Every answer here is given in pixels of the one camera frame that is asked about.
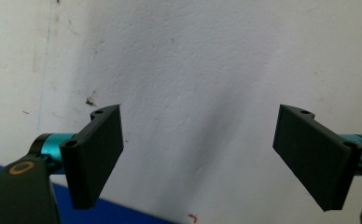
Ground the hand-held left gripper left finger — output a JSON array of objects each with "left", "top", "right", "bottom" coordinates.
[{"left": 40, "top": 104, "right": 125, "bottom": 210}]

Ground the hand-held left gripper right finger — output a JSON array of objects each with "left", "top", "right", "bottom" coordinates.
[{"left": 272, "top": 104, "right": 362, "bottom": 213}]

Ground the blue sheet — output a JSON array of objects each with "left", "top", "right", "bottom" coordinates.
[{"left": 0, "top": 160, "right": 178, "bottom": 224}]

